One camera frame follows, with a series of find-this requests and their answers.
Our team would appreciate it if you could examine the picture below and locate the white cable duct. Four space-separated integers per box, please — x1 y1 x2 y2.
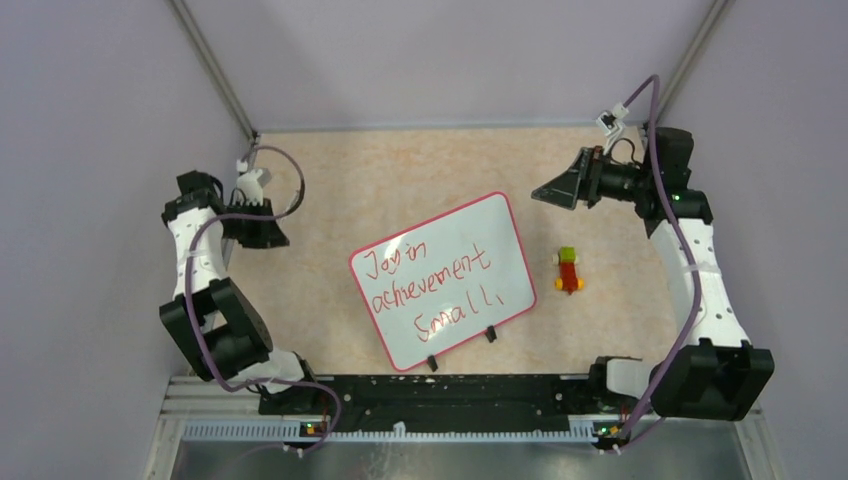
181 420 597 444

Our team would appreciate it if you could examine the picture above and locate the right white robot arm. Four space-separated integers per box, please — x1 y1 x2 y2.
531 127 775 421

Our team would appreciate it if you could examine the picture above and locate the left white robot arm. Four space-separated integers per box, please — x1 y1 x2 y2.
159 170 321 414

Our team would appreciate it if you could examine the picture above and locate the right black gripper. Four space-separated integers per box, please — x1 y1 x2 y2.
531 146 652 210

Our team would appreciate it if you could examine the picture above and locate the aluminium frame rail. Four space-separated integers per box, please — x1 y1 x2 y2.
158 374 763 420

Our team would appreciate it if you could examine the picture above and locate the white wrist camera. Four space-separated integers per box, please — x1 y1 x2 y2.
235 160 272 205
595 102 629 155

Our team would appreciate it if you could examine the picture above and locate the whiteboard wire stand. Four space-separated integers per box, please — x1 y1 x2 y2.
424 325 498 372

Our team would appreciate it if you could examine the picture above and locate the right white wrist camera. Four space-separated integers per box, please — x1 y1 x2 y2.
595 102 629 155

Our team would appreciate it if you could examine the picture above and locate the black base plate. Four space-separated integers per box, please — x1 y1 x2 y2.
258 374 637 433

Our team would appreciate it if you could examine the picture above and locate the red green toy car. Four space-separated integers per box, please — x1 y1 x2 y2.
552 246 585 295

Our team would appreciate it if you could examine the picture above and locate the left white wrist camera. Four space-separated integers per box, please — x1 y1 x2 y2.
235 160 272 205

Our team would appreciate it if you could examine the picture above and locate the pink framed whiteboard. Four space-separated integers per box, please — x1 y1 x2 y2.
348 191 537 372

